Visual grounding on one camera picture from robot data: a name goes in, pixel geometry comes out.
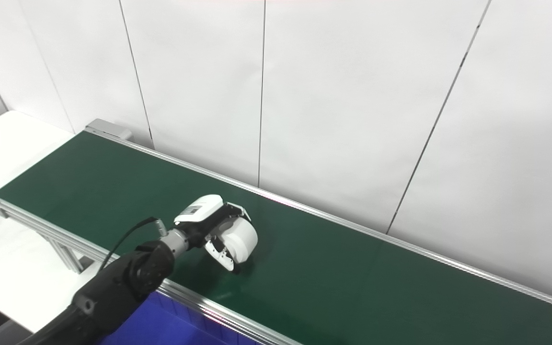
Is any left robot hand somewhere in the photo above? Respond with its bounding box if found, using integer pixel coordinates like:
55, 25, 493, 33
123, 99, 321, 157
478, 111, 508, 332
173, 194, 253, 274

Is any blue plastic bin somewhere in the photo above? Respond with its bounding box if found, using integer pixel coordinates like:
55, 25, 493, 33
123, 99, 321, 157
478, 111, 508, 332
98, 290, 258, 345

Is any white cylinder part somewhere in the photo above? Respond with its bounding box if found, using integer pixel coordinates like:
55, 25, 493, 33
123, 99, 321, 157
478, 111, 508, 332
218, 217, 259, 265

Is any green conveyor belt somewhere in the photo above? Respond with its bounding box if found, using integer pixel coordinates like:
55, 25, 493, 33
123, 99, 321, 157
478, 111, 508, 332
0, 119, 552, 345
0, 130, 552, 345

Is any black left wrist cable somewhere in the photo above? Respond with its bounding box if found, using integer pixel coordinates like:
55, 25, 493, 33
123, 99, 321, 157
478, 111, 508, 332
98, 217, 168, 271

